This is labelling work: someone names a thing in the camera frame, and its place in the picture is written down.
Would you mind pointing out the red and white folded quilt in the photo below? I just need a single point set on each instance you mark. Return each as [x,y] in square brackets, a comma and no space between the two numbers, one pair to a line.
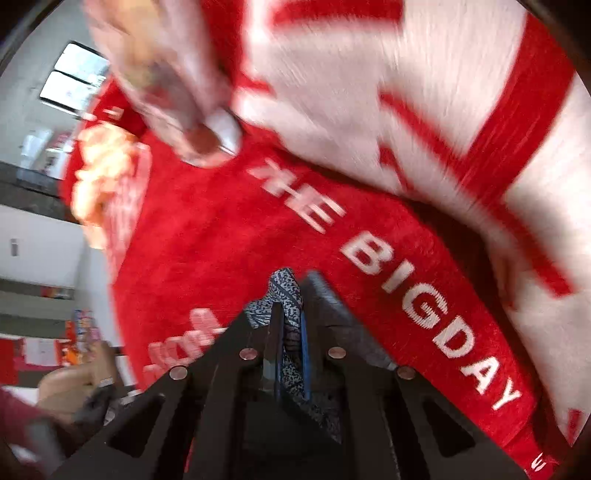
[471,106]

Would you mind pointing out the black pants with grey waistband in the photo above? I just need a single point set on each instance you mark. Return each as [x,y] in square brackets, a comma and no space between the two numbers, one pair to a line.
[283,289]

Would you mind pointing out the maroon sleeved left forearm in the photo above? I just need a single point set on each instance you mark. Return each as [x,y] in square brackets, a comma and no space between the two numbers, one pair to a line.
[16,420]

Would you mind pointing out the window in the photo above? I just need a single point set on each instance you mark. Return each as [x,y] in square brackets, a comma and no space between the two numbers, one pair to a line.
[74,79]

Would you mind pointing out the red bedspread with white lettering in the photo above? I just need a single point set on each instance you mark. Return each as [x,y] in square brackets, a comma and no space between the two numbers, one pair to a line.
[188,248]

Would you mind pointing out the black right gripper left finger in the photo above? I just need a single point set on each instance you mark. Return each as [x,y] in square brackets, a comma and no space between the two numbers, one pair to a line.
[181,426]

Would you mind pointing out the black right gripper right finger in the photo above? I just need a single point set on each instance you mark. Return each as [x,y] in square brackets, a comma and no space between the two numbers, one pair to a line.
[393,423]

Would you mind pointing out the person's left hand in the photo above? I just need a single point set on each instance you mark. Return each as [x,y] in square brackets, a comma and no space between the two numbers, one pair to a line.
[62,392]

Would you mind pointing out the floral patterned pillow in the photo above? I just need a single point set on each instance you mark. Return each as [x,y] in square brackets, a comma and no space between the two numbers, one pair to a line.
[107,153]

